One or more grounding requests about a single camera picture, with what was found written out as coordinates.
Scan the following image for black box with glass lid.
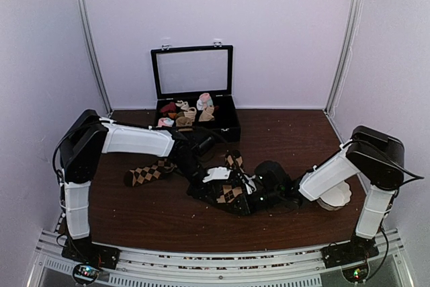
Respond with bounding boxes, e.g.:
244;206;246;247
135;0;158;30
150;44;241;142

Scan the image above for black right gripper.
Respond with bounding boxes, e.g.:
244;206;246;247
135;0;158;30
226;188;282;217

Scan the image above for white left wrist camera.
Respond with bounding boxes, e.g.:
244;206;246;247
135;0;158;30
202;167;231;183

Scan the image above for dark red rolled sock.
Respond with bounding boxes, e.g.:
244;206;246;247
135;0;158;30
159;101;177;116

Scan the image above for cream rolled sock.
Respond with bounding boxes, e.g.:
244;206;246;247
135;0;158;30
175;100;197;122

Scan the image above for aluminium front rail frame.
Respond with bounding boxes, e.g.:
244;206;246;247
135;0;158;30
24;229;419;286

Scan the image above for pink teal white rolled sock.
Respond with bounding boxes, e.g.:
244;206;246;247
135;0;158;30
196;92;214;111

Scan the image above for aluminium right corner post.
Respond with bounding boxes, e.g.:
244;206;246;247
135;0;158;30
325;0;362;115

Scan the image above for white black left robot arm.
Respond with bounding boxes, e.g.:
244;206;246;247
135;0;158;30
53;110;216;263

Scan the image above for aluminium left corner post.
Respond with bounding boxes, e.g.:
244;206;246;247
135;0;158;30
77;0;114;116

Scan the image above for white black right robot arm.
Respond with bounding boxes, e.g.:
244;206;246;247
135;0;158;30
247;126;422;268

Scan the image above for white scalloped bowl right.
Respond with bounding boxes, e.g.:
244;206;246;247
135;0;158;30
317;181;352;211

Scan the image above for tan rolled sock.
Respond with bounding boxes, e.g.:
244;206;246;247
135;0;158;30
175;116;193;131

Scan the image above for beige rolled sock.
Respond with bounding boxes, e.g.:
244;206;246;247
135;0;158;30
198;106;215;122

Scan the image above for brown tan argyle sock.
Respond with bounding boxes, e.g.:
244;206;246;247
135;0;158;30
124;159;177;188
214;150;256;216

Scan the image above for aluminium corner post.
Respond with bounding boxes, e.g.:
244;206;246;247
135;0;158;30
325;0;362;115
77;0;114;116

